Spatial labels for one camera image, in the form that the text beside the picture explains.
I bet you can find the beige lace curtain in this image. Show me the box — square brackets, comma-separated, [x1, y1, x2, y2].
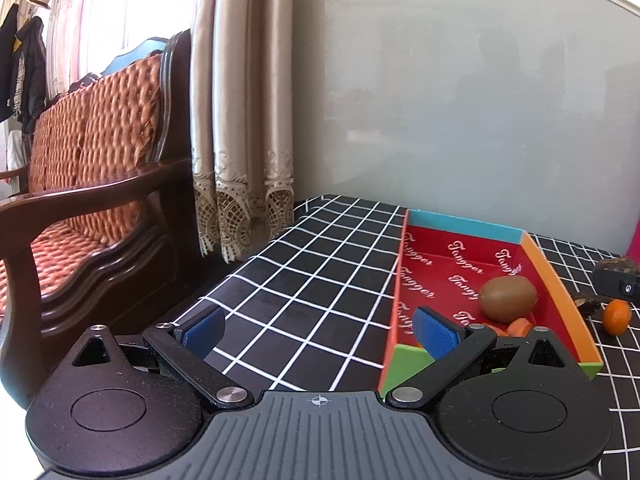
[190, 0, 294, 262]

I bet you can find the black white checkered tablecloth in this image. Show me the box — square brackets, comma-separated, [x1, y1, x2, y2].
[167, 195, 639, 479]

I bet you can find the colourful cardboard box tray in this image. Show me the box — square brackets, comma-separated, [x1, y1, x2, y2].
[378, 209, 603, 396]

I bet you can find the dark brown date fruit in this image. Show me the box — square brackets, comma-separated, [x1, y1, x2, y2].
[573, 292, 608, 316]

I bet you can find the dark hanging jacket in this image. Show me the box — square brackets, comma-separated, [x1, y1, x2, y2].
[1, 3, 47, 134]

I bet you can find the carrot piece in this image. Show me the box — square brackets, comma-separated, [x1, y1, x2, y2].
[484, 323, 511, 337]
[506, 318, 533, 338]

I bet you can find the orange tangerine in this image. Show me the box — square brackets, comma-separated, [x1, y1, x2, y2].
[602, 299, 631, 336]

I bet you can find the dark round chestnut fruit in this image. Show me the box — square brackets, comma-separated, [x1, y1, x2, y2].
[596, 257, 639, 274]

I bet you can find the wooden sofa with orange cushion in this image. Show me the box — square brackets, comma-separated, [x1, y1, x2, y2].
[1, 32, 203, 408]

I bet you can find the brown kiwi fruit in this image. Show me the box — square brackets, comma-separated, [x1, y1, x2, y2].
[480, 275, 538, 324]

